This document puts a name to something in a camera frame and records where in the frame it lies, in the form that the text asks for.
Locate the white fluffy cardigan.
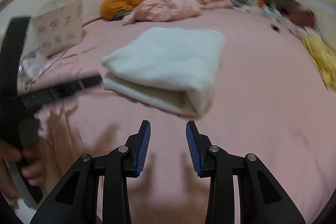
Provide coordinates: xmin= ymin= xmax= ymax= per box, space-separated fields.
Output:
xmin=101 ymin=27 xmax=226 ymax=117

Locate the orange plush pumpkin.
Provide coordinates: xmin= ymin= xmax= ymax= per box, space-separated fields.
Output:
xmin=100 ymin=0 xmax=143 ymax=20

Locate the pink crumpled duvet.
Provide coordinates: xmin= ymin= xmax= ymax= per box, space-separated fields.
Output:
xmin=122 ymin=0 xmax=234 ymax=25

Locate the pink bed sheet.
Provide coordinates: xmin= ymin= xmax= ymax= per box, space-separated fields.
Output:
xmin=18 ymin=7 xmax=336 ymax=224

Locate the small black object on bed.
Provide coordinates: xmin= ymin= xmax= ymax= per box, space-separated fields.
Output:
xmin=271 ymin=25 xmax=280 ymax=33

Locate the yellow patterned blanket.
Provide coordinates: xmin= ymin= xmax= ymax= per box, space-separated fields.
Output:
xmin=301 ymin=34 xmax=336 ymax=90

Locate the patterned paper storage box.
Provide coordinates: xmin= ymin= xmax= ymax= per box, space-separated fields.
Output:
xmin=32 ymin=0 xmax=83 ymax=57

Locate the person's left hand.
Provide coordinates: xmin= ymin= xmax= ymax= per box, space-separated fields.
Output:
xmin=1 ymin=137 xmax=47 ymax=199

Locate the dark red cloth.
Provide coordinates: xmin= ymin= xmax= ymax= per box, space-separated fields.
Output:
xmin=289 ymin=10 xmax=315 ymax=28

